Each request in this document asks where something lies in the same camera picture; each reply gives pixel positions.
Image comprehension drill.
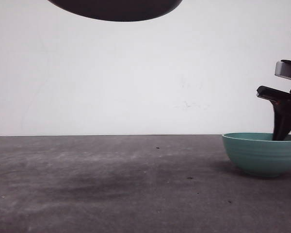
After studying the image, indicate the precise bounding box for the teal ceramic bowl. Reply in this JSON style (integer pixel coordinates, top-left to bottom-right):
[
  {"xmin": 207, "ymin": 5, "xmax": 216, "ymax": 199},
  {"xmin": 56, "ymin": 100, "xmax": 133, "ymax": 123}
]
[{"xmin": 222, "ymin": 133, "xmax": 291, "ymax": 177}]

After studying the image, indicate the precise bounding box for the black frying pan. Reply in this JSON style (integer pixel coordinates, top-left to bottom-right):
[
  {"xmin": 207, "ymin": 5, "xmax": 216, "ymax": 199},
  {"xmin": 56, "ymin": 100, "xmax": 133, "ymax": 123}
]
[{"xmin": 50, "ymin": 0, "xmax": 182, "ymax": 22}]

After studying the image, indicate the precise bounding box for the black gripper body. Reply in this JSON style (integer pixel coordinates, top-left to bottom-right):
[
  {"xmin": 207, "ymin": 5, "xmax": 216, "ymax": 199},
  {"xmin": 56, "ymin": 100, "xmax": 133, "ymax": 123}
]
[{"xmin": 257, "ymin": 86, "xmax": 291, "ymax": 114}]

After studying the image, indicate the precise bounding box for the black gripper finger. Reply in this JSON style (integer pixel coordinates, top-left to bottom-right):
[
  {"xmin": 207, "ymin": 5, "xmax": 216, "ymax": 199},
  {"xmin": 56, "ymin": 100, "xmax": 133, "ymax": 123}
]
[{"xmin": 272, "ymin": 100, "xmax": 291, "ymax": 141}]

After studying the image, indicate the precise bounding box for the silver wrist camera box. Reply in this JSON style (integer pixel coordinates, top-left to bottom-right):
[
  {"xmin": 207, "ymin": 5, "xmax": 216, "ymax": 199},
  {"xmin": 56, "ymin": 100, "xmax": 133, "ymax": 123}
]
[{"xmin": 275, "ymin": 60, "xmax": 291, "ymax": 80}]

